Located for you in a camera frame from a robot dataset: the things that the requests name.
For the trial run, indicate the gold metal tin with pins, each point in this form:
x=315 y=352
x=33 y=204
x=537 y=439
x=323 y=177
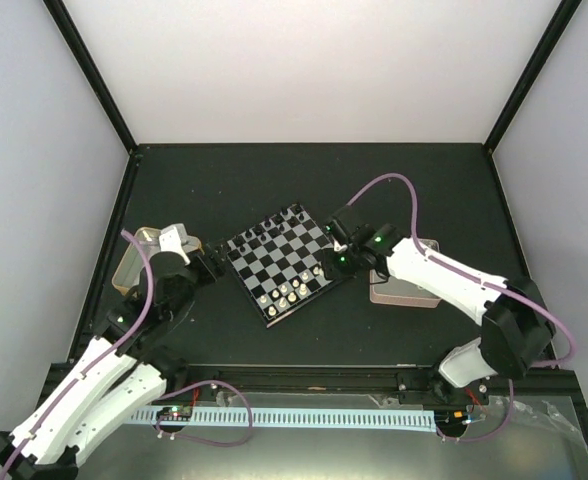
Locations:
x=127 y=273

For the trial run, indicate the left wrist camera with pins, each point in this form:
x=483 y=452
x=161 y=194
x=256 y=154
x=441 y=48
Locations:
x=175 y=239

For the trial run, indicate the left black frame post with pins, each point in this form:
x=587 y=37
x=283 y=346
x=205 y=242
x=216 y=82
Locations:
x=62 y=18

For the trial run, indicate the black and white chessboard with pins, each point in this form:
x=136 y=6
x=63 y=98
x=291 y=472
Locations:
x=280 y=249

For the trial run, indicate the right black frame post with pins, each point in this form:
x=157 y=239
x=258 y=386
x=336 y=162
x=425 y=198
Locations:
x=545 y=46

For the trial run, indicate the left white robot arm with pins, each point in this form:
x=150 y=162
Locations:
x=124 y=367

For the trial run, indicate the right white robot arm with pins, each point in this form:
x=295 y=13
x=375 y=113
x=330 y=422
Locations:
x=514 y=328

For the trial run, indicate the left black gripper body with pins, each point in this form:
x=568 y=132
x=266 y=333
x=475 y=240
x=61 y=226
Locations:
x=207 y=273

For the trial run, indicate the black frame post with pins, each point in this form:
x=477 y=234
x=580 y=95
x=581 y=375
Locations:
x=545 y=46
x=62 y=18

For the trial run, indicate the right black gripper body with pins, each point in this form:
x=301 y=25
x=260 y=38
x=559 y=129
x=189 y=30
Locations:
x=345 y=268

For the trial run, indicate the white slotted cable duct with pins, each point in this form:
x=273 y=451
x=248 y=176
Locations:
x=302 y=418

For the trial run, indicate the pink tin with pieces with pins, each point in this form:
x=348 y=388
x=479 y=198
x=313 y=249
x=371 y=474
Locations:
x=395 y=292

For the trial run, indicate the black mounting rail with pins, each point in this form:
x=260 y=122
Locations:
x=413 y=385

